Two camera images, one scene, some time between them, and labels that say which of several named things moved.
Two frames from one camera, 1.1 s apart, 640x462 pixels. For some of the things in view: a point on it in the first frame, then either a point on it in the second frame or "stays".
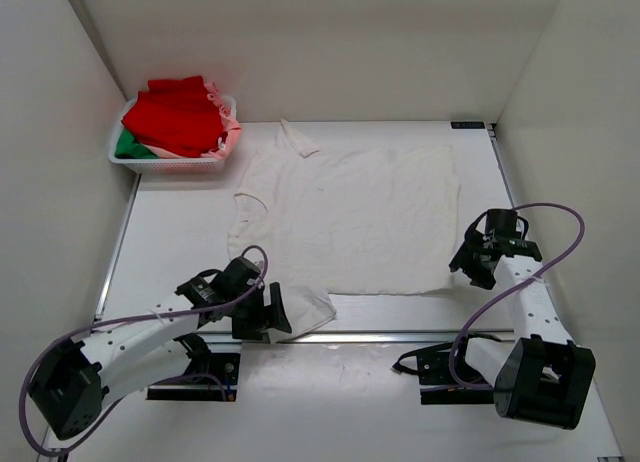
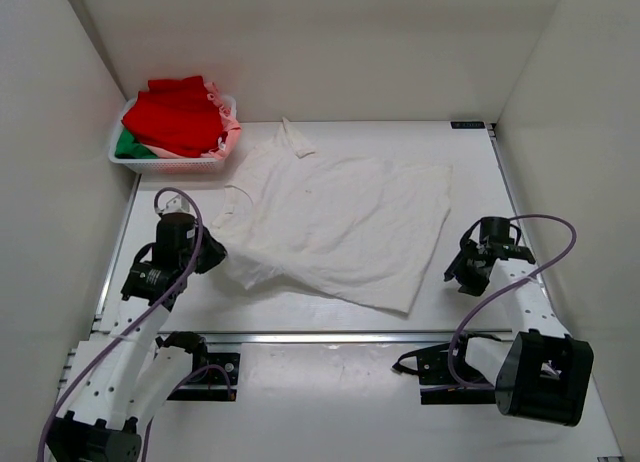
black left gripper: x=274 y=314 to x=218 y=251
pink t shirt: x=229 y=125 stays
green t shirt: x=128 y=148 stays
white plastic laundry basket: x=165 y=165 stays
